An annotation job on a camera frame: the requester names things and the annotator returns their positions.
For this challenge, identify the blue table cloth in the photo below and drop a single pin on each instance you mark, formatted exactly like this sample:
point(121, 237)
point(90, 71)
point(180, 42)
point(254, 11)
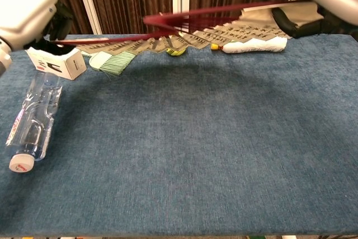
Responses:
point(195, 138)

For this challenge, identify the white drink bottle yellow cap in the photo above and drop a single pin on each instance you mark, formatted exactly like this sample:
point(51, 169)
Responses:
point(251, 46)

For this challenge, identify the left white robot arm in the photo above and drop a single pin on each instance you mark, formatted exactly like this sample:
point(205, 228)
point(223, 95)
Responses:
point(3, 60)

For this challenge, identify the red ribbed paper folding fan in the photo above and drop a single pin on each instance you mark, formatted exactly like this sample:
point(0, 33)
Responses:
point(212, 18)

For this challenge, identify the clear plastic water bottle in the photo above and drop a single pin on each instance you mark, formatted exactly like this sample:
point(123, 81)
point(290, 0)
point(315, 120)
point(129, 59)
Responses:
point(33, 116)

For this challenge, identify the white cardboard box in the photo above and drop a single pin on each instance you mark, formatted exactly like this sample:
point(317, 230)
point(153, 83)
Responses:
point(70, 65)

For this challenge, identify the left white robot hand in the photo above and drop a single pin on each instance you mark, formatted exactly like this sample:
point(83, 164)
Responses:
point(25, 12)

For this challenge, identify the yellow tennis ball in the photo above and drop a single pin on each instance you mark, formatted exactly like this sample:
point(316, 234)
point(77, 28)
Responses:
point(174, 52)

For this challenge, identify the green hand brush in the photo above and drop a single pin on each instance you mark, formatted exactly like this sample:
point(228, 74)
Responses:
point(114, 61)

